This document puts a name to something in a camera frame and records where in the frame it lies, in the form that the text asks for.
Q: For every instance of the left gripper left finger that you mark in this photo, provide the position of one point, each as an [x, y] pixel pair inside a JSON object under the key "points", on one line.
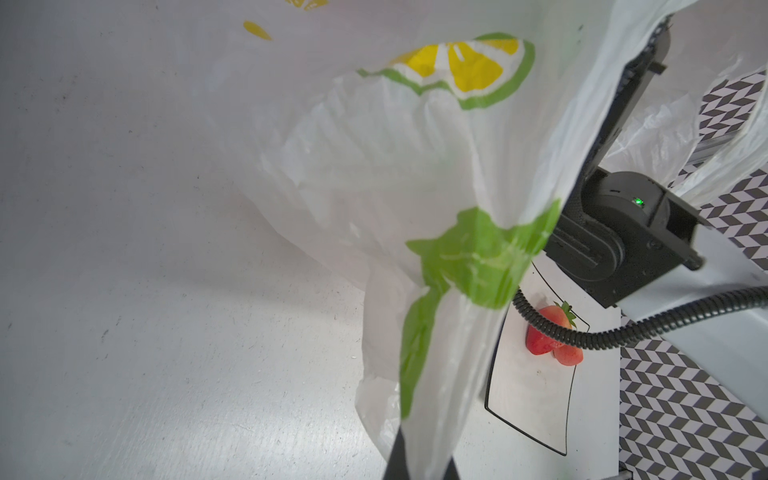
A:
{"points": [[396, 468]]}

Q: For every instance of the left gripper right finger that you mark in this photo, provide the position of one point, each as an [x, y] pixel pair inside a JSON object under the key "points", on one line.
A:
{"points": [[451, 472]]}

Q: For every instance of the red fake strawberry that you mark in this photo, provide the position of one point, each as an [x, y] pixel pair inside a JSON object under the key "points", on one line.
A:
{"points": [[538, 343]]}

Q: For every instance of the white plastic bag lemon print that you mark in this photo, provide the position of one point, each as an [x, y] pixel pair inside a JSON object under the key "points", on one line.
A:
{"points": [[425, 150]]}

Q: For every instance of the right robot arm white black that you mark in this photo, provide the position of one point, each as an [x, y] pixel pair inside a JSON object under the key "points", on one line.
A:
{"points": [[630, 243]]}

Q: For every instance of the white mat black border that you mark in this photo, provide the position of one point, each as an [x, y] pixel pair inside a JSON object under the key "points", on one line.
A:
{"points": [[531, 393]]}

